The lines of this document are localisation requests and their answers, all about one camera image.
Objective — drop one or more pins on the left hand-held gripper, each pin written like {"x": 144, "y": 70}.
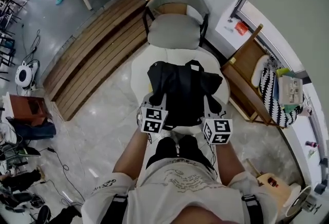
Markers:
{"x": 153, "y": 120}

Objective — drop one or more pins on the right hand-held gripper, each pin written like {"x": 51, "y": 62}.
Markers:
{"x": 218, "y": 130}

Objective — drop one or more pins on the black garment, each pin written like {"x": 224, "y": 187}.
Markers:
{"x": 182, "y": 94}

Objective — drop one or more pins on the white round table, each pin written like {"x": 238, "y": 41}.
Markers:
{"x": 140, "y": 74}

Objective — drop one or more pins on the person's left forearm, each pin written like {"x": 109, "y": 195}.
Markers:
{"x": 131, "y": 158}

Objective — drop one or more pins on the person's right forearm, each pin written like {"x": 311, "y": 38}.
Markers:
{"x": 230, "y": 164}

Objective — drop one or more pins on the person's black trousers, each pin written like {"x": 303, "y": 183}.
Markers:
{"x": 190, "y": 151}

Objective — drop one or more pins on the black white striped bag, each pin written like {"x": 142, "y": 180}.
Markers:
{"x": 272, "y": 110}

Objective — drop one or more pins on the wooden rack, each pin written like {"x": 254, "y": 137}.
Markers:
{"x": 244, "y": 58}

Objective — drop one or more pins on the grey padded chair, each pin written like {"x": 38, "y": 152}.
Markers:
{"x": 174, "y": 33}

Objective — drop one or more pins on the grey printed box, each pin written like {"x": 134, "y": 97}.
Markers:
{"x": 290, "y": 90}

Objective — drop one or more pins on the wooden slatted step platform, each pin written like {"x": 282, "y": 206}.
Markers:
{"x": 90, "y": 58}

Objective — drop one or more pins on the green book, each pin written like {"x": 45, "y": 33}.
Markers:
{"x": 285, "y": 72}

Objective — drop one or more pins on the red packet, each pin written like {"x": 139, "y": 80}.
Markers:
{"x": 241, "y": 28}

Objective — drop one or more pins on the person's white printed shirt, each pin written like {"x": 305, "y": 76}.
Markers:
{"x": 185, "y": 192}

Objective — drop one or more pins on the dark soda bottle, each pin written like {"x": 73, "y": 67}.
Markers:
{"x": 273, "y": 182}
{"x": 311, "y": 144}

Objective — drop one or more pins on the round wooden side table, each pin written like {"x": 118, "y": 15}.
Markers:
{"x": 277, "y": 194}

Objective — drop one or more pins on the grey roller blind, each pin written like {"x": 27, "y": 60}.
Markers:
{"x": 290, "y": 7}

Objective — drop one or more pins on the brown wooden cabinet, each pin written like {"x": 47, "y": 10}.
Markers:
{"x": 23, "y": 110}

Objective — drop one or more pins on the white round device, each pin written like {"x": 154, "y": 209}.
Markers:
{"x": 24, "y": 75}

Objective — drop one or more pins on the teal object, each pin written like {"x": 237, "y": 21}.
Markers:
{"x": 60, "y": 0}

